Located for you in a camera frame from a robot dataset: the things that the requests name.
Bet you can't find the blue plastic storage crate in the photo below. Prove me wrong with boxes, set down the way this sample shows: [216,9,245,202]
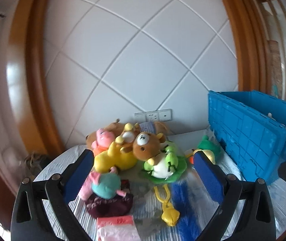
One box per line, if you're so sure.
[208,90,286,184]

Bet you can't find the yellow duck green-hat plush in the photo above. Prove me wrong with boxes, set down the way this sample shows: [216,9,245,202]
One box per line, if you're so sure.
[185,135,222,164]

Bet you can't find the teal-shirt pink pig plush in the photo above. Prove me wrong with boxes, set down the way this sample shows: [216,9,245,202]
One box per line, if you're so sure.
[78,167,127,201]

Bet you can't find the pink plastic bag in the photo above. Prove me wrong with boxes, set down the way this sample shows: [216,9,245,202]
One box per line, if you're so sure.
[97,215,141,241]

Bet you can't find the maroon knitted hat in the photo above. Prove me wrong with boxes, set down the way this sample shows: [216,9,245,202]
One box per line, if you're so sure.
[85,180,134,219]

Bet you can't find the green frog plush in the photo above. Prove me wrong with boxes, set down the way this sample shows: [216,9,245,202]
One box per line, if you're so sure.
[142,141,187,184]

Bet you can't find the yellow plush body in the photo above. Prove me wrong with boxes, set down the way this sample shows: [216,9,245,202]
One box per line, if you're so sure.
[93,141,137,173]

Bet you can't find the small pink pig plush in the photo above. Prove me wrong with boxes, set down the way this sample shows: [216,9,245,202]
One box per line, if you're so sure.
[91,128,116,156]

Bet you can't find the brown deer plush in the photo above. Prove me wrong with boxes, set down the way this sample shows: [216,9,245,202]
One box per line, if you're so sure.
[85,118,140,153]

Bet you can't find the brown bear plush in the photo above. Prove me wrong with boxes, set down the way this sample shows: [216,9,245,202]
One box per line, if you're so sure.
[132,132,166,161]

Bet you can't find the striped-shirt brown plush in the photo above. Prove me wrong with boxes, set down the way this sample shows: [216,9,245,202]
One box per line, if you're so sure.
[139,121,169,136]

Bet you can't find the yellow duck keychain toy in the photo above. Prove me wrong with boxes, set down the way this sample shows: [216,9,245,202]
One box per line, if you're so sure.
[153,184,180,227]

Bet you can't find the white wall socket strip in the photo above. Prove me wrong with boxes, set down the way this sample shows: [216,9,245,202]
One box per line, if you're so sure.
[133,109,172,123]

